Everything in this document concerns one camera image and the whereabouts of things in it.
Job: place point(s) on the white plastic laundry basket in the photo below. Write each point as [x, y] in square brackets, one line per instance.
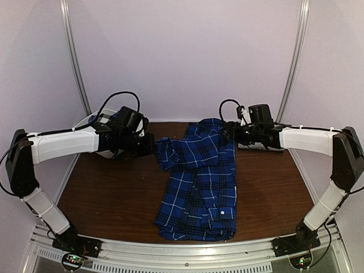
[105, 116]

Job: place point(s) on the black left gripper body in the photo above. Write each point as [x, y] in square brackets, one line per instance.
[136, 148]

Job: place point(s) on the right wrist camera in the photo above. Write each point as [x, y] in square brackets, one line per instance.
[259, 113]

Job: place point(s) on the right aluminium corner post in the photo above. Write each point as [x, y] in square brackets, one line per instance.
[297, 50]

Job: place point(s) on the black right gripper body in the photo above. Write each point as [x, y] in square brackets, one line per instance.
[241, 136]

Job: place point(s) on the left aluminium corner post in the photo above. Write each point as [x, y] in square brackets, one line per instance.
[70, 41]

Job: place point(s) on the aluminium front rail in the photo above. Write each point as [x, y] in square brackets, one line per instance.
[247, 256]

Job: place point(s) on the aluminium corner post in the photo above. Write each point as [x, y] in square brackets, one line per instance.
[297, 50]
[70, 41]

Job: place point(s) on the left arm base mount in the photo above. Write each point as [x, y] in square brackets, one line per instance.
[78, 249]

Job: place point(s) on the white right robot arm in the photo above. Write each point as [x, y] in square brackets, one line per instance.
[342, 145]

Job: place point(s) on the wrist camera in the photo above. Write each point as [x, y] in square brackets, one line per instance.
[132, 122]
[259, 113]

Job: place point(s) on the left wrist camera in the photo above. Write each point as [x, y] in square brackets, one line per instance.
[132, 122]

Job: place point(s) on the folded grey shirt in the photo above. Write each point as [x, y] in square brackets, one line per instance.
[259, 147]

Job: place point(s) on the blue plaid long sleeve shirt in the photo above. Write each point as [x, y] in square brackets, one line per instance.
[200, 199]

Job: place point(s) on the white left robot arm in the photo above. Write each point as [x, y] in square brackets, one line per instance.
[27, 150]

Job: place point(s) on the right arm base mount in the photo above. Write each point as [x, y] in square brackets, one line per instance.
[298, 246]

